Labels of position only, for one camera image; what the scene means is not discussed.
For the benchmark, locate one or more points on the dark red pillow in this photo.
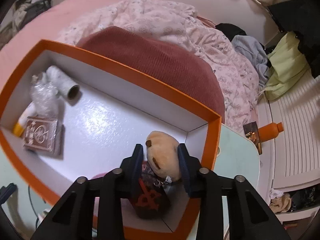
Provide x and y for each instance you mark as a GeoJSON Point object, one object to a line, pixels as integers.
{"type": "Point", "coordinates": [161, 60]}

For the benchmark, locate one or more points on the black garment on bed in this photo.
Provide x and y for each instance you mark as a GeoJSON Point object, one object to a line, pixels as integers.
{"type": "Point", "coordinates": [230, 30]}

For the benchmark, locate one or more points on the clear plastic wrap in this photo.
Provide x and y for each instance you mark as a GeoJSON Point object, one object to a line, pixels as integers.
{"type": "Point", "coordinates": [44, 96]}

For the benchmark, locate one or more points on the light green garment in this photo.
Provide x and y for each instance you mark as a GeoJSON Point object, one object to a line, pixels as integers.
{"type": "Point", "coordinates": [288, 66]}

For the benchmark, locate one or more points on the orange cardboard box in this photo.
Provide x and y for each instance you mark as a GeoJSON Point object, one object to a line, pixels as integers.
{"type": "Point", "coordinates": [117, 108]}

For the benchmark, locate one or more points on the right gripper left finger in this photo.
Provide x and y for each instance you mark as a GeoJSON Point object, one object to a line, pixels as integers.
{"type": "Point", "coordinates": [131, 172]}

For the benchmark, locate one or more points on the orange bottle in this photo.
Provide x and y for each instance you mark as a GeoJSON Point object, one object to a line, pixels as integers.
{"type": "Point", "coordinates": [270, 131]}

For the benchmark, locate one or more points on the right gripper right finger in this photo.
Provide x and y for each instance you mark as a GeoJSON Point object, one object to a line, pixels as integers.
{"type": "Point", "coordinates": [189, 168]}

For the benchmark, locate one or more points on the tan plush toy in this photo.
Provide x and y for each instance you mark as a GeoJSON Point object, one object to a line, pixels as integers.
{"type": "Point", "coordinates": [162, 155]}

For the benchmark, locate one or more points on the dark case red emblem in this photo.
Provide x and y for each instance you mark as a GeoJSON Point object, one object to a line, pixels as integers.
{"type": "Point", "coordinates": [149, 201]}

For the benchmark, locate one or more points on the white tube yellow cap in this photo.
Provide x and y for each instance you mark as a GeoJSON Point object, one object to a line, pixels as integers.
{"type": "Point", "coordinates": [22, 121]}

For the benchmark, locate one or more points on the grey blue garment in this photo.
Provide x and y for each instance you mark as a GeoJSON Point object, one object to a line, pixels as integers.
{"type": "Point", "coordinates": [255, 53]}

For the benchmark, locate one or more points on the cardboard tube roll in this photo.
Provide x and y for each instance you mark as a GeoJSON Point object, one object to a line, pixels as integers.
{"type": "Point", "coordinates": [66, 86]}

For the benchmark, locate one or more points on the pink floral blanket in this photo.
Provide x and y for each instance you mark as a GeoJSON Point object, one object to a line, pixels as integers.
{"type": "Point", "coordinates": [177, 23]}

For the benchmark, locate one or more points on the brown playing card box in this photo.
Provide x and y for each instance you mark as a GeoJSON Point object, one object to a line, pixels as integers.
{"type": "Point", "coordinates": [40, 135]}

